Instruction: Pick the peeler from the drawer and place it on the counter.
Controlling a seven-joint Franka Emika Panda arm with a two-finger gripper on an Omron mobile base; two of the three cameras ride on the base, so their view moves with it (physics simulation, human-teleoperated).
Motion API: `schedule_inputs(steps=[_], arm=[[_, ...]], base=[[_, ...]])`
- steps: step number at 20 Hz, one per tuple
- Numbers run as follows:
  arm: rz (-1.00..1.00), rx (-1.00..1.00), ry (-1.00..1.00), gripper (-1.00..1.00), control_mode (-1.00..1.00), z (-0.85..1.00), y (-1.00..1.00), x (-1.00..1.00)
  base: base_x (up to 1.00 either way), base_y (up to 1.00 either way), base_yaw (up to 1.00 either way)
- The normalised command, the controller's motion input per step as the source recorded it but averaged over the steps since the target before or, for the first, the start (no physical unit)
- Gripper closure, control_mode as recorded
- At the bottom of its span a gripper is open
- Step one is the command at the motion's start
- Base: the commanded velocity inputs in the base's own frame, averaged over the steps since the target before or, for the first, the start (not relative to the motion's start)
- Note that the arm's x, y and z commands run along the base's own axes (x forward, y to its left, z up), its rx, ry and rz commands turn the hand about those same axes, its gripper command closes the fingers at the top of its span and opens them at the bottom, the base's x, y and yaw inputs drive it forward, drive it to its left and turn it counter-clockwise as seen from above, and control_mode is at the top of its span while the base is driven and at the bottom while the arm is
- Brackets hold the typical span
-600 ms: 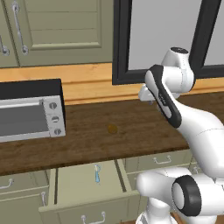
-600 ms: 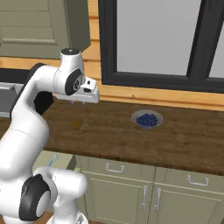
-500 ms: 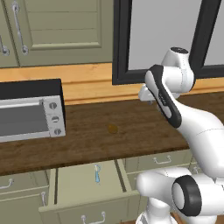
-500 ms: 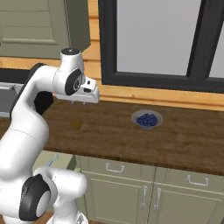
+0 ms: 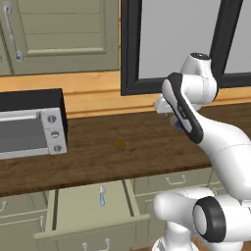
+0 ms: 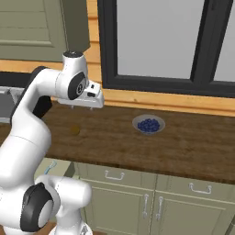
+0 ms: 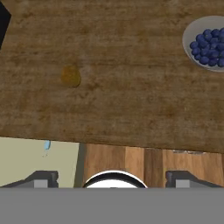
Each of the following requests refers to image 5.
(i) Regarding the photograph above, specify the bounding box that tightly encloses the silver open drawer handle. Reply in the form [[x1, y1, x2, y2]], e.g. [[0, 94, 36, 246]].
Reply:
[[81, 237, 111, 251]]

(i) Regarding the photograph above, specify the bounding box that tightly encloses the silver base cupboard handle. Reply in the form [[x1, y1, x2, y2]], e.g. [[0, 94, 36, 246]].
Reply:
[[38, 215, 46, 233]]

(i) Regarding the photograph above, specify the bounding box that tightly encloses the black and silver toaster oven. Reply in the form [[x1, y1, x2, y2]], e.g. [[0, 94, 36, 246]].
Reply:
[[0, 87, 69, 161]]

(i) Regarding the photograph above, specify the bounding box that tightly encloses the narrow olive drawer front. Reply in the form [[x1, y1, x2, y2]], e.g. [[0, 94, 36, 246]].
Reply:
[[0, 191, 49, 218]]

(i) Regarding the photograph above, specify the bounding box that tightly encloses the black framed window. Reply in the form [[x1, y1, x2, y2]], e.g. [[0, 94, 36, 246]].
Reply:
[[120, 0, 251, 97]]

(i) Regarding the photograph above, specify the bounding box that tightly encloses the olive wall cupboard door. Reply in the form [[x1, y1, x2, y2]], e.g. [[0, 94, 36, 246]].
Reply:
[[0, 0, 121, 76]]

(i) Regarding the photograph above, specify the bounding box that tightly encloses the closed olive drawer front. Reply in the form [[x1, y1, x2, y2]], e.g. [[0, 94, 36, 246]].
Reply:
[[131, 167, 214, 196]]

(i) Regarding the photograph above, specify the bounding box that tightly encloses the small blue object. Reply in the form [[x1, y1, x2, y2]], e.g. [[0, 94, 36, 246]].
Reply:
[[173, 118, 184, 131]]

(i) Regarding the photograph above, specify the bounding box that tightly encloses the open olive drawer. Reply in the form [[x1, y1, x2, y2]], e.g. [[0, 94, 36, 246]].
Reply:
[[32, 178, 152, 251]]

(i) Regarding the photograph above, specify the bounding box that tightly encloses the olive base cupboard door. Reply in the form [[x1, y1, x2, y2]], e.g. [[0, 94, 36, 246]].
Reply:
[[134, 191, 171, 249], [0, 211, 47, 251]]

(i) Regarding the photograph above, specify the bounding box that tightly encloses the small brown round object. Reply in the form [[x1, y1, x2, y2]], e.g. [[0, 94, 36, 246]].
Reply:
[[114, 139, 126, 152]]

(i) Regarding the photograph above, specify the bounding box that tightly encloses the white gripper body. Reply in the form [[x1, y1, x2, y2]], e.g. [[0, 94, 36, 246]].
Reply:
[[153, 94, 175, 116]]

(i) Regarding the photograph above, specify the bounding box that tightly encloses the silver wall cupboard handle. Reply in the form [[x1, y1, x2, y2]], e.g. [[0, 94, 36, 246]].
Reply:
[[2, 0, 25, 62]]

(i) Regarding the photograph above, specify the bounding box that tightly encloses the silver closed drawer handle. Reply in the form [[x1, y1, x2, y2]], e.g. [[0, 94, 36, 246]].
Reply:
[[165, 175, 187, 186]]

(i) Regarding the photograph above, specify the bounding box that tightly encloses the blue and white peeler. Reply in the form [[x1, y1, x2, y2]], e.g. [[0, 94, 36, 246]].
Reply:
[[98, 184, 108, 209]]

